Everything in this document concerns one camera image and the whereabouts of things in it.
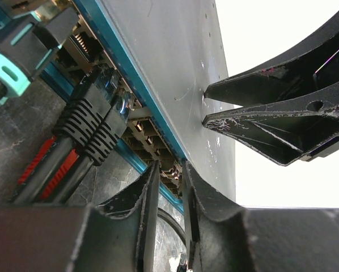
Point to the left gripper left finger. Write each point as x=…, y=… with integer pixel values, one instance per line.
x=116, y=235

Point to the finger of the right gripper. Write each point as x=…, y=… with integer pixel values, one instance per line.
x=305, y=128
x=283, y=77

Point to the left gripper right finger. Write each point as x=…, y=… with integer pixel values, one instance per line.
x=224, y=236

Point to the dark network switch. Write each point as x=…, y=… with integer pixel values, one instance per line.
x=166, y=54

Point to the teal braided cable plug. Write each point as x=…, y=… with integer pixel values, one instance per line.
x=27, y=45

